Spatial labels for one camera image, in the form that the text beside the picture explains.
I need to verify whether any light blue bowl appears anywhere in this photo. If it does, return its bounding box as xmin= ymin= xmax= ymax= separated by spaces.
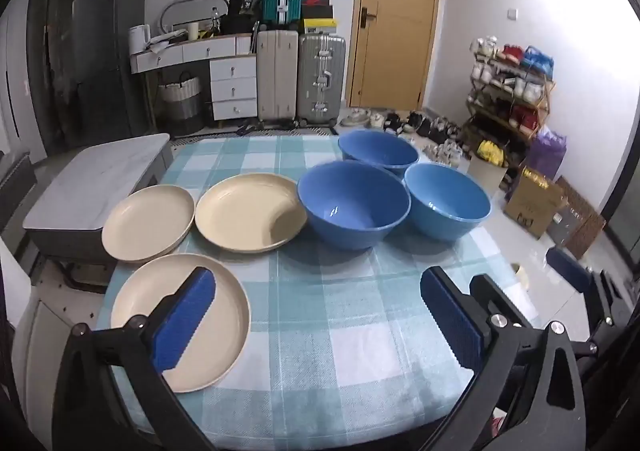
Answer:
xmin=404 ymin=163 xmax=492 ymax=242

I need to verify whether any cream plate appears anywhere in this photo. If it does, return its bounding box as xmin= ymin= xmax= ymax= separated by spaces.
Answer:
xmin=111 ymin=254 xmax=250 ymax=393
xmin=101 ymin=184 xmax=195 ymax=263
xmin=195 ymin=172 xmax=307 ymax=254

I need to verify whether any cardboard box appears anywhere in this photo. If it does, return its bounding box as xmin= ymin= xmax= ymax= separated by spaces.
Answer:
xmin=504 ymin=167 xmax=567 ymax=239

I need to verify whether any beige trash bin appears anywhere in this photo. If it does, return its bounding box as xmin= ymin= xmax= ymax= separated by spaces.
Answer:
xmin=468 ymin=140 xmax=508 ymax=198

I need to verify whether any teal checked tablecloth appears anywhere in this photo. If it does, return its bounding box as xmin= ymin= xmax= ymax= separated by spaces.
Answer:
xmin=96 ymin=133 xmax=542 ymax=451

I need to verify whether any purple plastic bag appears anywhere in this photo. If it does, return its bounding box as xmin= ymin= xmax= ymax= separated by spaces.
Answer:
xmin=525 ymin=126 xmax=567 ymax=180

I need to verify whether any marble top coffee table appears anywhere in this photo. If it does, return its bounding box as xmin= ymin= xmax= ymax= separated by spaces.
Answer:
xmin=23 ymin=133 xmax=174 ymax=265

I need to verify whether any wooden shoe rack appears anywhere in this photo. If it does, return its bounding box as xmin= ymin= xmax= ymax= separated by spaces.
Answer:
xmin=462 ymin=36 xmax=555 ymax=168

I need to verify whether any woven laundry basket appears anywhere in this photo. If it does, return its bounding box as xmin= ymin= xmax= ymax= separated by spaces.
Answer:
xmin=160 ymin=70 xmax=204 ymax=137

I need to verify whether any dark grey refrigerator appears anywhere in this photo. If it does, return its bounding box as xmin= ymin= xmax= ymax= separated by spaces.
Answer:
xmin=73 ymin=0 xmax=151 ymax=145

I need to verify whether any white drawer desk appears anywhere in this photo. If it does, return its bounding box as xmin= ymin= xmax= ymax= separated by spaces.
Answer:
xmin=130 ymin=34 xmax=257 ymax=120

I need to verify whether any beige suitcase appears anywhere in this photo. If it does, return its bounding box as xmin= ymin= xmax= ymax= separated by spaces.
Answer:
xmin=256 ymin=30 xmax=299 ymax=122

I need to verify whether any white kettle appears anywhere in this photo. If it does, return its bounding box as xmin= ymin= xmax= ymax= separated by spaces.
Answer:
xmin=128 ymin=24 xmax=151 ymax=55

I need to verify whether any silver suitcase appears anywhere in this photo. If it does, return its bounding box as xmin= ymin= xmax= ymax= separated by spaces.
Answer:
xmin=296 ymin=34 xmax=346 ymax=127

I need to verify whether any oval mirror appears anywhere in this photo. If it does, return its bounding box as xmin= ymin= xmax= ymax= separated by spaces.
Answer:
xmin=156 ymin=0 xmax=229 ymax=33

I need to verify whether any wooden door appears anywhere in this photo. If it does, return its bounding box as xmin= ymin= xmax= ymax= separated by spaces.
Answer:
xmin=345 ymin=0 xmax=439 ymax=112

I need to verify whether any stack of shoe boxes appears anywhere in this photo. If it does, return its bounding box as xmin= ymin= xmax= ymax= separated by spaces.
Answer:
xmin=302 ymin=0 xmax=337 ymax=35

